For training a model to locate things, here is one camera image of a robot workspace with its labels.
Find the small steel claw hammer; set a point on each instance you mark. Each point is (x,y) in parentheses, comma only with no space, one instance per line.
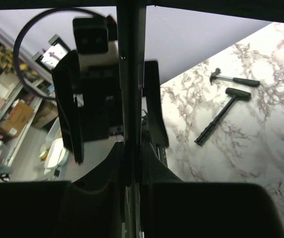
(247,82)

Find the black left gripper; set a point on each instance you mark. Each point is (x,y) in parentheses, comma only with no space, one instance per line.
(106,100)

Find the white storage shelf with clutter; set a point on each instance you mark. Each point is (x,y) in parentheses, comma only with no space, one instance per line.
(31,146)

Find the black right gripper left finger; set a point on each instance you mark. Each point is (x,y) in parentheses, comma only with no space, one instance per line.
(91,207)

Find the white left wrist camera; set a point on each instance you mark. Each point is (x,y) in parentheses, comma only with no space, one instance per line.
(95,40)

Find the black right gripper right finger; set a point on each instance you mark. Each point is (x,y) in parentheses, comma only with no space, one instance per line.
(172,208)

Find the dark green folding umbrella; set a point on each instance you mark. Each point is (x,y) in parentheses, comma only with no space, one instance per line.
(131,186)

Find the black rubber mallet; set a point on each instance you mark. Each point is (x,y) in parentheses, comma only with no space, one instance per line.
(235,95)

